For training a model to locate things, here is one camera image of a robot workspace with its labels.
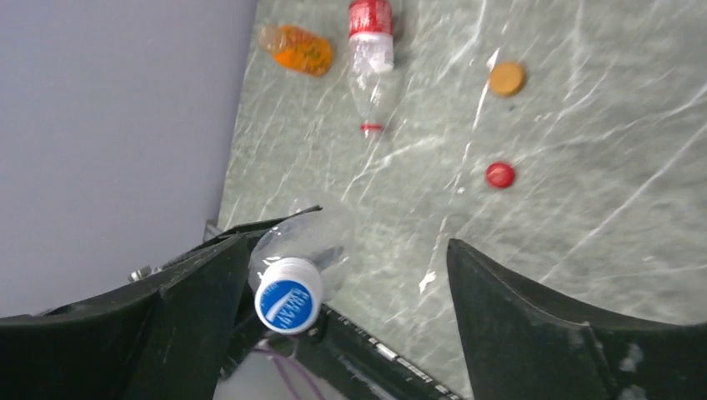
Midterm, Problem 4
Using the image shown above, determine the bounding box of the small clear plastic bottle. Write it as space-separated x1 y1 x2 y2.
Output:
248 192 356 302

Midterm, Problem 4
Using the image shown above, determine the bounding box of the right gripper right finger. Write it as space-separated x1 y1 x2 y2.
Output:
447 239 706 399

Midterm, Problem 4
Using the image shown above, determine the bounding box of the blue white bottle cap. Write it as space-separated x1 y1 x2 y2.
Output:
254 257 323 335

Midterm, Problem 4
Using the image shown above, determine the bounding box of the red bottle cap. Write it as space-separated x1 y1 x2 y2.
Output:
484 162 516 189

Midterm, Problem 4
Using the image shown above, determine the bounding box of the clear red-label water bottle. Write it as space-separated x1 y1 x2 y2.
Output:
348 0 398 138

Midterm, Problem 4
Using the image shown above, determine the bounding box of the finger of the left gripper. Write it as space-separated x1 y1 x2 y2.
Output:
212 205 322 238

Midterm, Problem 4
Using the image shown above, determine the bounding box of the small clear orange bottle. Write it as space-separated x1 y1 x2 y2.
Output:
258 25 334 77

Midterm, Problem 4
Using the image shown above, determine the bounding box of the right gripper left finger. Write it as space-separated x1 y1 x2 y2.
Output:
1 235 249 399

